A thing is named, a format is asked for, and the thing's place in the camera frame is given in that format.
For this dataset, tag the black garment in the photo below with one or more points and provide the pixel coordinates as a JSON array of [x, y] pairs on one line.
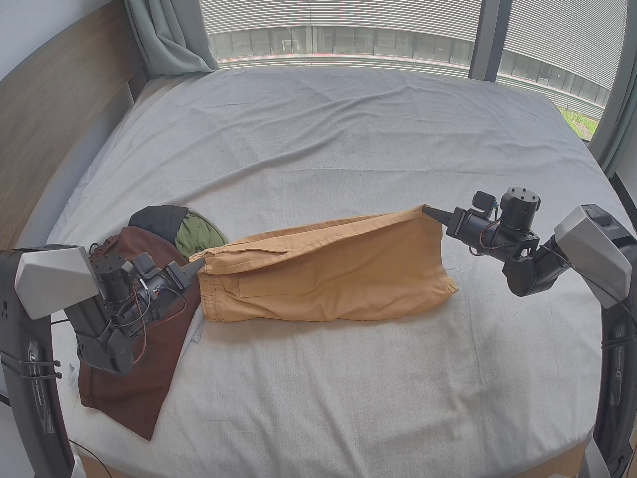
[[154, 219]]

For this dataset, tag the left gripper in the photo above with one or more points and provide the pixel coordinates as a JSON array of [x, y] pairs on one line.
[[171, 279]]

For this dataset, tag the green garment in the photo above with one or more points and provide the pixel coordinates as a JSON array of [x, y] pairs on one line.
[[199, 237]]

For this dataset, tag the bed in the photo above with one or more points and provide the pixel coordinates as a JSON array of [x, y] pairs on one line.
[[373, 142]]

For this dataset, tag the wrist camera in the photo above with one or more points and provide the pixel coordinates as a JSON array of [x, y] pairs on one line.
[[481, 199], [144, 262]]

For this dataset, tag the dark brown shorts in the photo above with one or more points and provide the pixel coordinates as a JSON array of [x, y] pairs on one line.
[[129, 396]]

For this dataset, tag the window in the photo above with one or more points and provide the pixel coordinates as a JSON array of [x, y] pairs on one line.
[[348, 13]]

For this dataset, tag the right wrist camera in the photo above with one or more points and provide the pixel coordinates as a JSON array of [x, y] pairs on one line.
[[481, 199]]

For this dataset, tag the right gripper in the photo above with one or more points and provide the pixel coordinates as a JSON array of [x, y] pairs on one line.
[[470, 227]]

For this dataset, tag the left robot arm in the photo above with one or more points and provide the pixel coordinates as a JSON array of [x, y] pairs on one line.
[[45, 277]]

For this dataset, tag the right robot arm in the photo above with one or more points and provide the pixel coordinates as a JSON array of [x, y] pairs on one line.
[[592, 252]]

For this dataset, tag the tan shorts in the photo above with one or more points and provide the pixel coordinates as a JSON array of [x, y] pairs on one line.
[[338, 272]]

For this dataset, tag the white garment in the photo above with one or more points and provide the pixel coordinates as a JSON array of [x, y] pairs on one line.
[[191, 336]]

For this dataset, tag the grey-green curtain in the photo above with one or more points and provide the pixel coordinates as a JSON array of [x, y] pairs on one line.
[[159, 28]]

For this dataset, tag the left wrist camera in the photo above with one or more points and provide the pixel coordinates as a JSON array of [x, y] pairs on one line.
[[144, 262]]

